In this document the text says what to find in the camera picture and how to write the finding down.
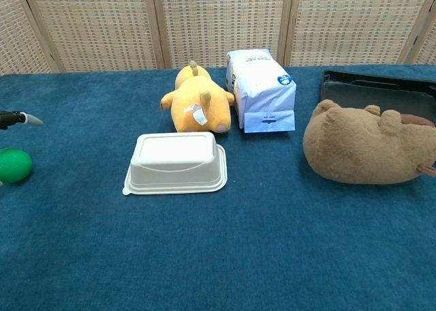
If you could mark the green ball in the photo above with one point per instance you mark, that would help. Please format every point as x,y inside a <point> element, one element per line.
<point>14,165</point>

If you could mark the blue table cloth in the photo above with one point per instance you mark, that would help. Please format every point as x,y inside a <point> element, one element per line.
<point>218,239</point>

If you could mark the woven folding screen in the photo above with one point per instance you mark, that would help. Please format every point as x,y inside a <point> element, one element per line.
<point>218,21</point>

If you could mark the white food container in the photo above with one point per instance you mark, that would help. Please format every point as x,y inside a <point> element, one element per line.
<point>175,162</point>

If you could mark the white paper bag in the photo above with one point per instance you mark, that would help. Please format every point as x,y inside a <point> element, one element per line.
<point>262,89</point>

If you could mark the black plastic tray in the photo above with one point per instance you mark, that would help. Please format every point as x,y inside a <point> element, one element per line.
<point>378,89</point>

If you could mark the brown plush toy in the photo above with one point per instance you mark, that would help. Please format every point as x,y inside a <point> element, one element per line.
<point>364,147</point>

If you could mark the yellow plush toy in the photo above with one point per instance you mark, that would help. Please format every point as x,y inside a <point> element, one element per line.
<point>199,103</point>

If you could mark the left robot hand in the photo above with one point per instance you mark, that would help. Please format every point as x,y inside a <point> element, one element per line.
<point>13,118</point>

